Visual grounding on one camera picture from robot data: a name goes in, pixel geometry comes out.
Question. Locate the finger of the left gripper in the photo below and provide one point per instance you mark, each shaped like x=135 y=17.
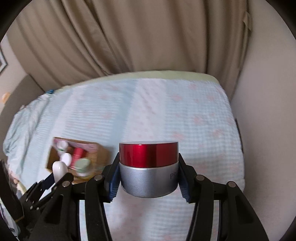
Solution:
x=67 y=177
x=47 y=184

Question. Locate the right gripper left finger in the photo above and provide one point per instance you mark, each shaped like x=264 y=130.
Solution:
x=59 y=219

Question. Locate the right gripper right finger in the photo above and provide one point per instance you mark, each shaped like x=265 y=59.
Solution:
x=237 y=218

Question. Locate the white earbuds case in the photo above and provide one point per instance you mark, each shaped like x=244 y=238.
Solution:
x=59 y=169

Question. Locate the white medicine bottle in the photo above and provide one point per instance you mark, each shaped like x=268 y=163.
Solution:
x=62 y=147

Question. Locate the red silver cream jar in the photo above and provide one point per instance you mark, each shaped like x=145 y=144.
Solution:
x=149 y=169

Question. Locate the pale green round jar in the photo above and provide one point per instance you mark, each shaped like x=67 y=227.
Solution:
x=83 y=167

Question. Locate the white lidded jar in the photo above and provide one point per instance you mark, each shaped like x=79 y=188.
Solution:
x=66 y=158

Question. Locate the open cardboard box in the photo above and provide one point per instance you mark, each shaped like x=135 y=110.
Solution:
x=95 y=152

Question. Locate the red rectangular box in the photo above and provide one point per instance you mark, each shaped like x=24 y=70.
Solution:
x=78 y=153

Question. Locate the beige curtain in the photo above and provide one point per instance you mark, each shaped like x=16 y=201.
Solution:
x=65 y=42

